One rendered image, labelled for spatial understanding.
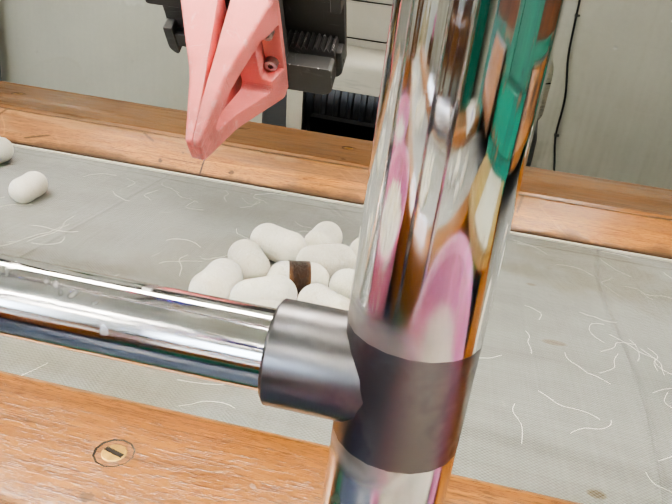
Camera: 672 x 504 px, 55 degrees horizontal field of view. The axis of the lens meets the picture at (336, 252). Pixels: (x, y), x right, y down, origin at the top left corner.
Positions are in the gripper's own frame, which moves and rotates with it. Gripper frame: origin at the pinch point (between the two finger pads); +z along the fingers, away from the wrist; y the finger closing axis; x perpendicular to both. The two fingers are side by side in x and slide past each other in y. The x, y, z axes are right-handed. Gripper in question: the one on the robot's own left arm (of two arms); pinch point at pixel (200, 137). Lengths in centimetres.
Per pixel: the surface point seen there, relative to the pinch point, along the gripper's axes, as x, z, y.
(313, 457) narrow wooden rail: -3.5, 13.7, 8.9
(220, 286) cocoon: 4.3, 5.5, 1.9
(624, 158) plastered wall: 157, -132, 75
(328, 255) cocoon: 7.7, 1.0, 6.2
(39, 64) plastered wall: 177, -149, -159
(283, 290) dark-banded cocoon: 4.8, 4.8, 4.8
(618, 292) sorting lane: 13.1, -2.9, 23.8
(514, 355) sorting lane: 6.6, 5.1, 16.6
